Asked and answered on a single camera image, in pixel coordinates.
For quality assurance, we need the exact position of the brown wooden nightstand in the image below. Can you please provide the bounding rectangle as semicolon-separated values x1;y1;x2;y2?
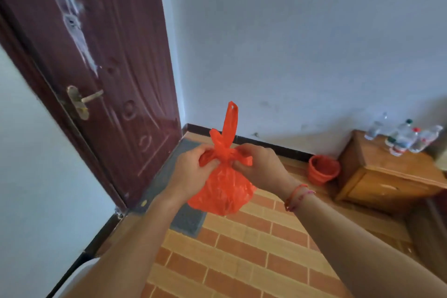
333;129;447;217

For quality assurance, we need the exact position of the person's right hand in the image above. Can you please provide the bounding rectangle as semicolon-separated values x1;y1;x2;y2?
232;143;301;201

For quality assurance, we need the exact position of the clear plastic bottle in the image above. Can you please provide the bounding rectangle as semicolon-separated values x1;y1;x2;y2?
384;119;413;148
389;128;421;158
364;111;388;141
408;125;444;154

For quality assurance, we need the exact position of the dark brown door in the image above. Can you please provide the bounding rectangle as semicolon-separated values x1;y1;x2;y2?
0;0;182;210

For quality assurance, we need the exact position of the person's left hand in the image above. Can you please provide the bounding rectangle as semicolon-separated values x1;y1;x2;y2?
167;143;221;201

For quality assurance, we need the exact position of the red string bracelet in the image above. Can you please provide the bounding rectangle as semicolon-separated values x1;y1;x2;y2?
284;183;316;213

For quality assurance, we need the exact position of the orange plastic bag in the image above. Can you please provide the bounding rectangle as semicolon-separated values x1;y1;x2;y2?
187;101;257;217

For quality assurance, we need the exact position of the red plastic trash bin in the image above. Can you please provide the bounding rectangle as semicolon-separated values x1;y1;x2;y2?
307;154;341;187

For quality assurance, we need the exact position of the metal door lock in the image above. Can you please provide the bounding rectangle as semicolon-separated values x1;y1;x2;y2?
66;85;104;121

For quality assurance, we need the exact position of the person's left forearm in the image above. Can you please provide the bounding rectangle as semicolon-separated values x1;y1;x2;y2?
61;193;186;298

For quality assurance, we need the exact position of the person's right forearm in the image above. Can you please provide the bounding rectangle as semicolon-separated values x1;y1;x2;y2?
290;193;447;298

